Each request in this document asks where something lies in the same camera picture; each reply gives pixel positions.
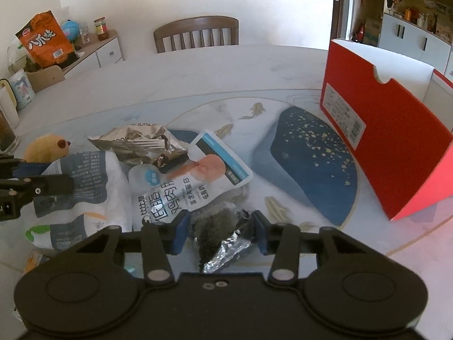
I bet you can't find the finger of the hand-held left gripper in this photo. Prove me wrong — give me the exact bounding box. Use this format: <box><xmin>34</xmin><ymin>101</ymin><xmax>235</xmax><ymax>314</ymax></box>
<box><xmin>0</xmin><ymin>153</ymin><xmax>49</xmax><ymax>180</ymax></box>
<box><xmin>0</xmin><ymin>173</ymin><xmax>75</xmax><ymax>201</ymax></box>

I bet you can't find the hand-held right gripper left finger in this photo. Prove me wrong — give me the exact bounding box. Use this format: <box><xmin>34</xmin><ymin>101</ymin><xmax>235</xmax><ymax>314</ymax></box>
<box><xmin>76</xmin><ymin>214</ymin><xmax>188</xmax><ymax>284</ymax></box>

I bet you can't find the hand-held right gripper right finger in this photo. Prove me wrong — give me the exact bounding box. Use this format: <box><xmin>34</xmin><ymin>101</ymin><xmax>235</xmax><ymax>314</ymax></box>
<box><xmin>253</xmin><ymin>212</ymin><xmax>373</xmax><ymax>286</ymax></box>

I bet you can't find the large white plastic bag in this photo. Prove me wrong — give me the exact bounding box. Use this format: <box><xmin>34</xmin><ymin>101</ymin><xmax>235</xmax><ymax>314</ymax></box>
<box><xmin>24</xmin><ymin>150</ymin><xmax>134</xmax><ymax>250</ymax></box>

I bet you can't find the dark foil snack packet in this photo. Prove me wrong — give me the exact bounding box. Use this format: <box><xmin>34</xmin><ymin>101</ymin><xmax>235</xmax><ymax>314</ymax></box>
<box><xmin>190</xmin><ymin>208</ymin><xmax>255</xmax><ymax>274</ymax></box>

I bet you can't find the silver snack bag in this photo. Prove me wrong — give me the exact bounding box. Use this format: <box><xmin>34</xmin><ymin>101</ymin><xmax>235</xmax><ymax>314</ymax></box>
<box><xmin>88</xmin><ymin>123</ymin><xmax>189</xmax><ymax>168</ymax></box>

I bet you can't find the red cardboard box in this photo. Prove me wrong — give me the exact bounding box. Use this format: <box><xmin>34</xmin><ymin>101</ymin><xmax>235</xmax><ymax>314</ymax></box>
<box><xmin>319</xmin><ymin>39</ymin><xmax>453</xmax><ymax>221</ymax></box>

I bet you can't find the white table desktop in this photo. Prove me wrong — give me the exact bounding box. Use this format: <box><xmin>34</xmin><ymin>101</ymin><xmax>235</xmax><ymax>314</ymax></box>
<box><xmin>0</xmin><ymin>44</ymin><xmax>453</xmax><ymax>326</ymax></box>

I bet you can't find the yellow plush toy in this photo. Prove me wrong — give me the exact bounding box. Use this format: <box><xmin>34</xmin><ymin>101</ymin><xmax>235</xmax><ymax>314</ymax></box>
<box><xmin>23</xmin><ymin>133</ymin><xmax>72</xmax><ymax>164</ymax></box>

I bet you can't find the brown glass jar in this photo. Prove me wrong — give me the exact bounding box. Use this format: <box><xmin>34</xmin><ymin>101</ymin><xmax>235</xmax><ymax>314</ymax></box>
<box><xmin>0</xmin><ymin>108</ymin><xmax>21</xmax><ymax>153</ymax></box>

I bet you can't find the white chicken food pouch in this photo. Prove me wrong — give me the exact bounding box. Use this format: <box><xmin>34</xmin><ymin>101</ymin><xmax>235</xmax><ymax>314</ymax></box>
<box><xmin>128</xmin><ymin>130</ymin><xmax>253</xmax><ymax>235</ymax></box>

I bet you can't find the small orange packet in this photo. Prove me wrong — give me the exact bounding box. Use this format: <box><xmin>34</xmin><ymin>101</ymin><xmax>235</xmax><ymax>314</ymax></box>
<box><xmin>24</xmin><ymin>249</ymin><xmax>51</xmax><ymax>274</ymax></box>

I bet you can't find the white and blue bag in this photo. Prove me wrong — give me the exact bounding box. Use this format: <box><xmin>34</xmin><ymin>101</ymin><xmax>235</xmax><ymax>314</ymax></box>
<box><xmin>8</xmin><ymin>69</ymin><xmax>37</xmax><ymax>111</ymax></box>

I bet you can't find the open brown cardboard box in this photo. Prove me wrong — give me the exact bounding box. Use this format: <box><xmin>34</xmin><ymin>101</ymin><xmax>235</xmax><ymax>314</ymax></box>
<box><xmin>25</xmin><ymin>65</ymin><xmax>66</xmax><ymax>93</ymax></box>

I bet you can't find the orange snack bag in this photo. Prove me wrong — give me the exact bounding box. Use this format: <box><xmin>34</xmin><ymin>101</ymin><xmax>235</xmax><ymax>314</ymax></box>
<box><xmin>15</xmin><ymin>10</ymin><xmax>73</xmax><ymax>69</ymax></box>

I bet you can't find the white sideboard cabinet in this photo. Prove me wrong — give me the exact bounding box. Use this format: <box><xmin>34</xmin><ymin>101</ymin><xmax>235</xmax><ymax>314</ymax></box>
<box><xmin>62</xmin><ymin>30</ymin><xmax>124</xmax><ymax>77</ymax></box>

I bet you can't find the clear plastic jar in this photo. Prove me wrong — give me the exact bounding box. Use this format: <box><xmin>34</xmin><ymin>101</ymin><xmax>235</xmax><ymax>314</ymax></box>
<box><xmin>78</xmin><ymin>23</ymin><xmax>93</xmax><ymax>45</ymax></box>

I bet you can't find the blue globe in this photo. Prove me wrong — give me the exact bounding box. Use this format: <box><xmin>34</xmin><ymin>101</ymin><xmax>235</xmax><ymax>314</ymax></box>
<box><xmin>61</xmin><ymin>19</ymin><xmax>79</xmax><ymax>41</ymax></box>

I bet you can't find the red sauce jar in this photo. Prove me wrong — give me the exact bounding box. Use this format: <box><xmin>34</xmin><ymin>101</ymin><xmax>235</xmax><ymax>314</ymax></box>
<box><xmin>93</xmin><ymin>17</ymin><xmax>109</xmax><ymax>42</ymax></box>

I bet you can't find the brown wooden chair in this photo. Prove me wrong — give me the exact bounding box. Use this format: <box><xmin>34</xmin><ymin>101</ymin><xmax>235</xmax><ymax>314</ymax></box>
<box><xmin>153</xmin><ymin>16</ymin><xmax>240</xmax><ymax>54</ymax></box>

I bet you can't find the printed cardboard box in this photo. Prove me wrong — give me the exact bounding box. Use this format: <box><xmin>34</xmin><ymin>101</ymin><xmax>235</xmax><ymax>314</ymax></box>
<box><xmin>364</xmin><ymin>18</ymin><xmax>383</xmax><ymax>45</ymax></box>

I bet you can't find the wooden shelf cabinet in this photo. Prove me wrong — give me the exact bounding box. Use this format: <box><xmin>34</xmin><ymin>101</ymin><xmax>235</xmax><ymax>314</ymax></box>
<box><xmin>378</xmin><ymin>0</ymin><xmax>453</xmax><ymax>76</ymax></box>

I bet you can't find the door with metal handle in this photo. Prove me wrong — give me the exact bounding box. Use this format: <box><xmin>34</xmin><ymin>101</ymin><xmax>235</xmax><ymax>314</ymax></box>
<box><xmin>332</xmin><ymin>0</ymin><xmax>346</xmax><ymax>40</ymax></box>

